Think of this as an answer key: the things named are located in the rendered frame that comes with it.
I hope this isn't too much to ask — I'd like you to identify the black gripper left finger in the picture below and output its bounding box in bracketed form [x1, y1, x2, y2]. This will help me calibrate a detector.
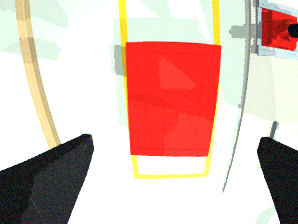
[0, 133, 94, 224]

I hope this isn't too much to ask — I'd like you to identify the tan flat bar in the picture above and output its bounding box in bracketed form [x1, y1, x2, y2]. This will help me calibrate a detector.
[15, 0, 61, 149]

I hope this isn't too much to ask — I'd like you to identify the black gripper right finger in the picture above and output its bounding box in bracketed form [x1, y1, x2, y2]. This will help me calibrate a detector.
[257, 136, 298, 224]

